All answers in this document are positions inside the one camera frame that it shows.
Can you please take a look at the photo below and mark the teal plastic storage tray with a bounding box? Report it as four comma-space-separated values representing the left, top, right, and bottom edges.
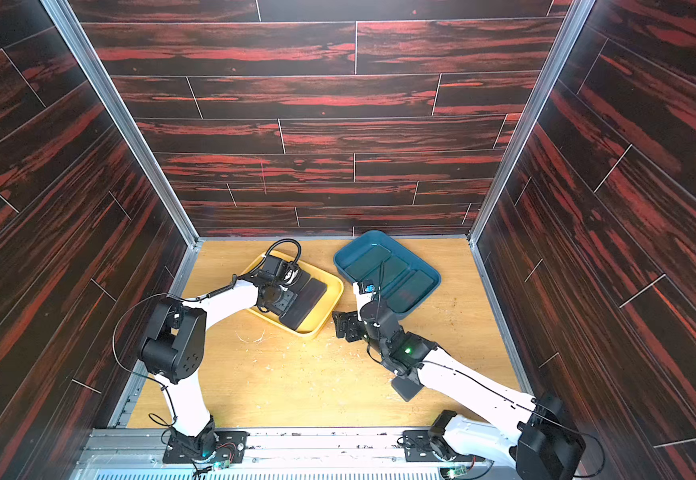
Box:
333, 230, 441, 317

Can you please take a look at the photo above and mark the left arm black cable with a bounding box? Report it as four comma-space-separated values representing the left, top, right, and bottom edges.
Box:
110, 238, 302, 421

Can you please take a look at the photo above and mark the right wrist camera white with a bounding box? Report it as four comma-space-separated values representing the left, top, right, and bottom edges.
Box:
352, 281, 378, 312

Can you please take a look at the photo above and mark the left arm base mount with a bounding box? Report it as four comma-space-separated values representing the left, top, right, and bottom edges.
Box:
162, 430, 249, 468

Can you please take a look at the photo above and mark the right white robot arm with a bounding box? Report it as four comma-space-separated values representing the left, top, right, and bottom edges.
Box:
332, 299, 586, 479

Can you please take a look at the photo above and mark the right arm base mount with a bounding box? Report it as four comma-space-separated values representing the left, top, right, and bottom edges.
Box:
397, 410, 484, 462

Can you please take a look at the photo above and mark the yellow plastic storage tray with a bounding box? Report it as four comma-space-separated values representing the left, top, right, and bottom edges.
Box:
240, 247, 344, 340

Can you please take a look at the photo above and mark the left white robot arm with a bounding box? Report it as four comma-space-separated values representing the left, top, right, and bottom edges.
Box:
138, 254, 311, 459

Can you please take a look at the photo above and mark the black pencil case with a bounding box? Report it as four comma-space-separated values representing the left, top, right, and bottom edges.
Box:
391, 374, 424, 402
279, 278, 327, 331

